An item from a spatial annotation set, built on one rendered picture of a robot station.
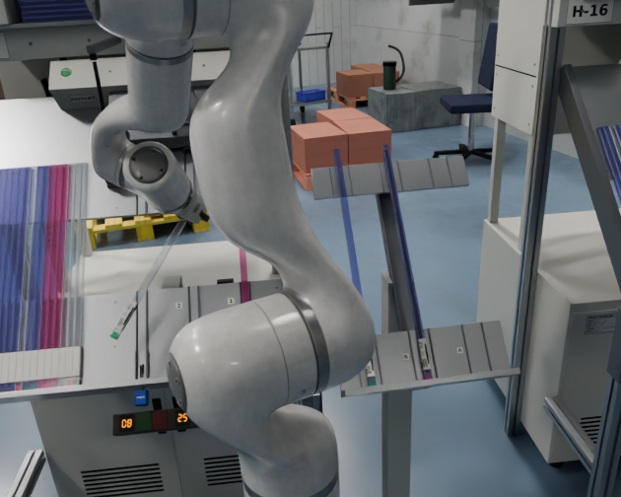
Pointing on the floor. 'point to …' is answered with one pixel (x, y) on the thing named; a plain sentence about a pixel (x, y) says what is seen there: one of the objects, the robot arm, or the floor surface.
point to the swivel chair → (482, 103)
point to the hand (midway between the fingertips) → (186, 213)
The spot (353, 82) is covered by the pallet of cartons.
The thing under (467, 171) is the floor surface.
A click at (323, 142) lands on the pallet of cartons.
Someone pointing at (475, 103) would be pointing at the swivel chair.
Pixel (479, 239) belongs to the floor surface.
